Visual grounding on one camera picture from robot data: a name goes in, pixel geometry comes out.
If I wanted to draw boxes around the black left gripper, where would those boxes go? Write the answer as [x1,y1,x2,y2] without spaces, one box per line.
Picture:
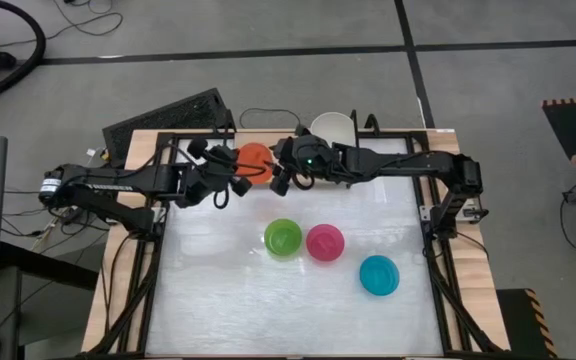
[185,136,253,207]

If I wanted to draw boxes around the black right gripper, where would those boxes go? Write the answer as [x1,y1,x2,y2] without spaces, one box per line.
[237,133,334,197]

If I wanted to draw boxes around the small orange translucent bowl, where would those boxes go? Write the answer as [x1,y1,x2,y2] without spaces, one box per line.
[234,142,275,185]

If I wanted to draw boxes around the large white bowl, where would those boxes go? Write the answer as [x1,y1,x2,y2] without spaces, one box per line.
[309,111,358,147]

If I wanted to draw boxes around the small pink translucent bowl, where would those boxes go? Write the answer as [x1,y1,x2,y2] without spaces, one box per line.
[305,223,346,263]

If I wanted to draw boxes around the small cyan translucent bowl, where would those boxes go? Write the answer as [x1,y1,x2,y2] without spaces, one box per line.
[358,254,401,297]

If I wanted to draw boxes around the wooden shelf with black legs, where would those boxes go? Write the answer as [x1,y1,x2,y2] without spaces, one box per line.
[217,108,363,190]

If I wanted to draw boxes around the small green translucent bowl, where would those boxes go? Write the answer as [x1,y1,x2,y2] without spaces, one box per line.
[263,218,304,259]

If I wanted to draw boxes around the black desk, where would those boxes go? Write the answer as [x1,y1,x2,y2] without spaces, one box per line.
[0,242,100,360]

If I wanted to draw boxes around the small grey control box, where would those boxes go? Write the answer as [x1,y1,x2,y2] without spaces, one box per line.
[460,204,490,223]

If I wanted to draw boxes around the black aluminium table frame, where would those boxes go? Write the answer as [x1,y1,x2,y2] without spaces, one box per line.
[80,127,512,360]

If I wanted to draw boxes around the thin black floor cable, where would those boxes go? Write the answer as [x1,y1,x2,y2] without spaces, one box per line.
[50,0,124,37]

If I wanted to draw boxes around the black vacuum hose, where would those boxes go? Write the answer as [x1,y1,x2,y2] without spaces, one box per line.
[0,0,48,100]

